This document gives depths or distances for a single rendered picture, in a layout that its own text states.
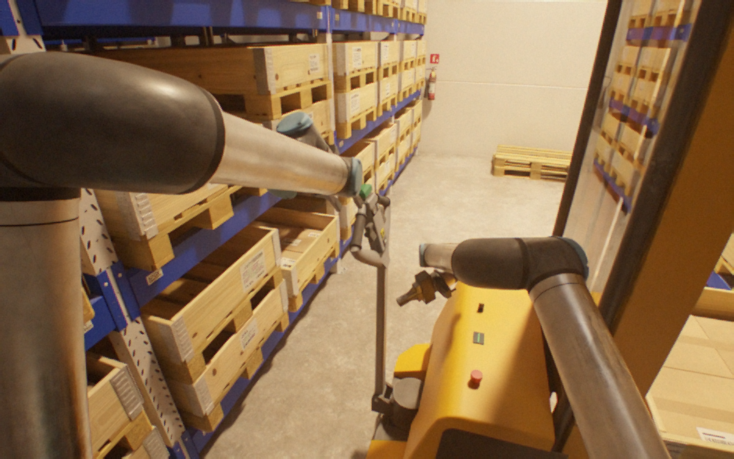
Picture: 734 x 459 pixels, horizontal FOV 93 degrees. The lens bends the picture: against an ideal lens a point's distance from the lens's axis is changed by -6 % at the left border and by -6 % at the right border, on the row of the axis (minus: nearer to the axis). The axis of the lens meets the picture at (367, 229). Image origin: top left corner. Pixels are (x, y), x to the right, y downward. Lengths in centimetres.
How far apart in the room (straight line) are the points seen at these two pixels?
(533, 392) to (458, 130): 583
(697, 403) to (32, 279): 164
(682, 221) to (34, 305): 103
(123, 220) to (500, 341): 138
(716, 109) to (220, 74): 189
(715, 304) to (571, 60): 518
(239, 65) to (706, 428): 226
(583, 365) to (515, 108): 617
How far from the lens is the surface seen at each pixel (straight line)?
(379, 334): 160
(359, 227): 120
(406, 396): 184
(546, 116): 682
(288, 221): 315
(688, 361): 176
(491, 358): 143
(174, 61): 227
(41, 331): 48
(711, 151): 91
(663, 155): 89
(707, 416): 158
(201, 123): 37
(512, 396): 134
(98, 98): 36
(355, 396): 239
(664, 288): 102
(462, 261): 86
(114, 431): 157
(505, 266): 81
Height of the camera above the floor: 189
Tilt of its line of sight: 28 degrees down
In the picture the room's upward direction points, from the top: straight up
